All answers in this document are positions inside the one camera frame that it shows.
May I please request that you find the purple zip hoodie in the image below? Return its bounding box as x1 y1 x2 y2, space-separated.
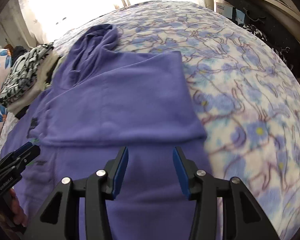
1 24 211 239

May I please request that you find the person's left hand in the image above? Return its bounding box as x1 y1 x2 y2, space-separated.
0 189 28 227

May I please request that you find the black white patterned folded garment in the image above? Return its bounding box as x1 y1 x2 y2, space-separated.
0 42 54 108

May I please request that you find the cream folded garment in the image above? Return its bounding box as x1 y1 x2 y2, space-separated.
7 52 59 115

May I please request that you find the blue floral bed blanket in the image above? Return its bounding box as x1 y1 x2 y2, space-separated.
55 1 300 239

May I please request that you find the black bag beside bed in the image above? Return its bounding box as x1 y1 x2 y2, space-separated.
225 0 300 79

